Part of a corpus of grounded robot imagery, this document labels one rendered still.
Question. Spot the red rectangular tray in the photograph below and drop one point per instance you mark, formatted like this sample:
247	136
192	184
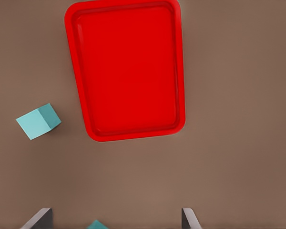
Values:
126	71

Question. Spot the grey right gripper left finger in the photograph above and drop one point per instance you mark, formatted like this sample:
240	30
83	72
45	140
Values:
41	220

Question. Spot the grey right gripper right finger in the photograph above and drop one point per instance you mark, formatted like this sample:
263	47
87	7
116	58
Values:
188	219

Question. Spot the teal cube block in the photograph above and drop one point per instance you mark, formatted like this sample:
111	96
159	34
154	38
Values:
97	225
37	122

